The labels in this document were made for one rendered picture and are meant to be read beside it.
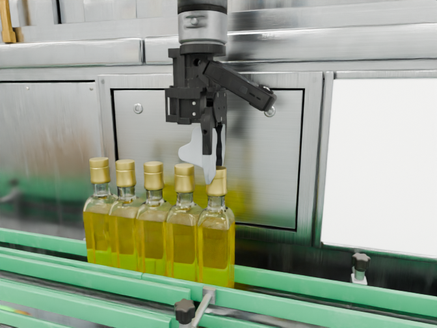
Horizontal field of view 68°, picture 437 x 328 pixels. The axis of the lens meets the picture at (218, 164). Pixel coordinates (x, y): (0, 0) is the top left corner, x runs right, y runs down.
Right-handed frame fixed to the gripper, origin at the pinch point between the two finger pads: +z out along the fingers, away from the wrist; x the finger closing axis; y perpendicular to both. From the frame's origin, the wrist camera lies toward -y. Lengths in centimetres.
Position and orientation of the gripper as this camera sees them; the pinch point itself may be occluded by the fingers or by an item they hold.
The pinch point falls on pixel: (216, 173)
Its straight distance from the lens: 53.7
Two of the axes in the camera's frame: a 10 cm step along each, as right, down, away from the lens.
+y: -9.6, -0.6, 2.7
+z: 0.0, 9.8, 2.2
